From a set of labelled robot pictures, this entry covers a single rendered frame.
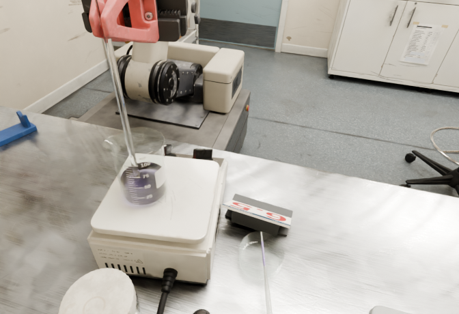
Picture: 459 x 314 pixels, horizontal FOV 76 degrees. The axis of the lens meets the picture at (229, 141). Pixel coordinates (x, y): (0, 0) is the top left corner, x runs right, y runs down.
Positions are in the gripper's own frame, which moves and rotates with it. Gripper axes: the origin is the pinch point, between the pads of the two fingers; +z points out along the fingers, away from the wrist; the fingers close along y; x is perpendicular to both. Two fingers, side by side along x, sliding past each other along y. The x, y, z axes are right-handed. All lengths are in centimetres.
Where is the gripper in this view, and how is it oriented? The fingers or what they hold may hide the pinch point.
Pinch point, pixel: (102, 24)
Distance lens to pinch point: 25.1
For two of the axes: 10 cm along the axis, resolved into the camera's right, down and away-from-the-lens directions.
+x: -0.4, 7.9, 6.1
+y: 10.0, 0.3, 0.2
